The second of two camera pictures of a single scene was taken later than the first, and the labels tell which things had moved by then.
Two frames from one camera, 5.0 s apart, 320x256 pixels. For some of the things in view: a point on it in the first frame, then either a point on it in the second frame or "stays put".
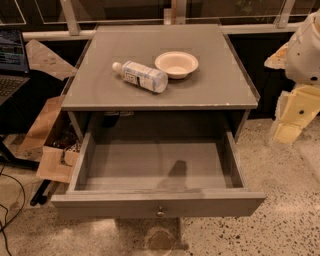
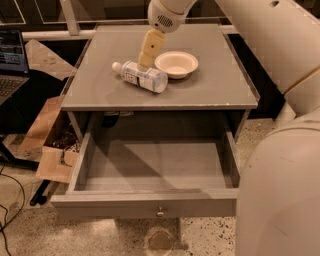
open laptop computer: (14, 65) stays put
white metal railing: (71, 32) stays put
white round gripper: (304, 60) -> (162, 20)
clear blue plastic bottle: (148, 78) stays put
